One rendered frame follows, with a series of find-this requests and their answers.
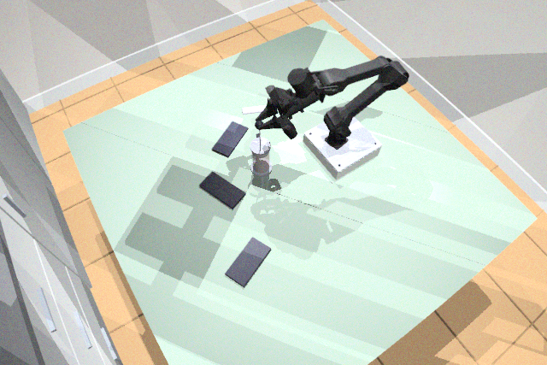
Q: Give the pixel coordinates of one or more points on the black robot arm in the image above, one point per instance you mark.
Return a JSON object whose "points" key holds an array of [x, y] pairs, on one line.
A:
{"points": [[312, 86]]}

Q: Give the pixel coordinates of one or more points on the white flat bar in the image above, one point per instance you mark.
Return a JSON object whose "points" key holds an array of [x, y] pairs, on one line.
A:
{"points": [[254, 109]]}

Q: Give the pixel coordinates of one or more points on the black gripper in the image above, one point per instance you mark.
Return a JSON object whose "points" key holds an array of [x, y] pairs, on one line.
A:
{"points": [[281, 122]]}

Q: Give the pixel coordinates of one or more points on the french press with black knob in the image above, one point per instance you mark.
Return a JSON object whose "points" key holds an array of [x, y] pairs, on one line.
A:
{"points": [[260, 154]]}

